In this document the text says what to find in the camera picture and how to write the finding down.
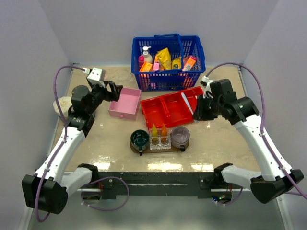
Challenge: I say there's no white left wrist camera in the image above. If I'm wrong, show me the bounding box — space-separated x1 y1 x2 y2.
83 68 106 88

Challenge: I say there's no orange box in basket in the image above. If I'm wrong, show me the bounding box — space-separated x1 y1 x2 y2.
182 55 196 72

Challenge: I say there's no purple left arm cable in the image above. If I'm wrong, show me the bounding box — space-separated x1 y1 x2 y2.
35 66 130 223

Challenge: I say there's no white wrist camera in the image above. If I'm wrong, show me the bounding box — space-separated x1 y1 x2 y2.
201 75 214 98
83 68 106 88

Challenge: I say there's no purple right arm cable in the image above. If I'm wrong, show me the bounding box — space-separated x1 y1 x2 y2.
205 62 307 207

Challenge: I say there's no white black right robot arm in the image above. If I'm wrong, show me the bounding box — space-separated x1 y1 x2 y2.
192 77 304 204

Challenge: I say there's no brown wooden oval tray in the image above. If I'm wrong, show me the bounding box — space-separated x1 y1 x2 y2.
130 141 189 154

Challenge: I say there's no pink drawer box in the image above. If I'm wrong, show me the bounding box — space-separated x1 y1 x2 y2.
108 87 142 120

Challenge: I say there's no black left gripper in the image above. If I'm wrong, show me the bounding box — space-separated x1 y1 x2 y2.
87 80 122 115

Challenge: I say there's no clear acrylic toothbrush holder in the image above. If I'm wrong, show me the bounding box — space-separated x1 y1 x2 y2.
149 128 171 152

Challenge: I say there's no yellow snack bag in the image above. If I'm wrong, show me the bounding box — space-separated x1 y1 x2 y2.
156 48 171 70

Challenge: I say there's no pink small box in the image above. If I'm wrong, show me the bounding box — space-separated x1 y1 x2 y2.
152 62 160 72

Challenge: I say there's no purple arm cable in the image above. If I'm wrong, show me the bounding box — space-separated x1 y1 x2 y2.
205 62 307 207
35 66 130 223

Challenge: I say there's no cream tissue roll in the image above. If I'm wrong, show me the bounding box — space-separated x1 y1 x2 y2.
53 96 72 118

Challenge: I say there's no red three-compartment bin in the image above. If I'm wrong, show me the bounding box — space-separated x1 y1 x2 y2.
141 86 203 129

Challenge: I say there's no yellow green packet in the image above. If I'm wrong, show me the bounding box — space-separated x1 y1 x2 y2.
171 57 183 69

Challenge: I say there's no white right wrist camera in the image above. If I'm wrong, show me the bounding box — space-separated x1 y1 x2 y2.
201 75 214 98

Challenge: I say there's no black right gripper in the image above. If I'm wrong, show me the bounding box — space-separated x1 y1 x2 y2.
193 94 223 121

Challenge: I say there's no orange carton left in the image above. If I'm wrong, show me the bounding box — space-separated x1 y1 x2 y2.
139 61 153 72

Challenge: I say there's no blue plastic shopping basket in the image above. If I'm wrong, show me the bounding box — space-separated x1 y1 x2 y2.
131 34 206 91

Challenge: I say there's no translucent purple mug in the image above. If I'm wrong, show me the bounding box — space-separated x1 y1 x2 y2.
170 126 190 152

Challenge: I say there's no dark green mug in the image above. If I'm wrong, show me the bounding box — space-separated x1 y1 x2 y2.
130 129 149 156

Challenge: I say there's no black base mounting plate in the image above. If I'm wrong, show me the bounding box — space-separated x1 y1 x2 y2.
83 172 228 199

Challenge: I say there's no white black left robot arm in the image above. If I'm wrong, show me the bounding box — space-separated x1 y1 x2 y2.
22 81 123 214

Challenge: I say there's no white pump lotion bottle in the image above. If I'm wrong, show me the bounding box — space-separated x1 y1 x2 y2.
142 46 153 64

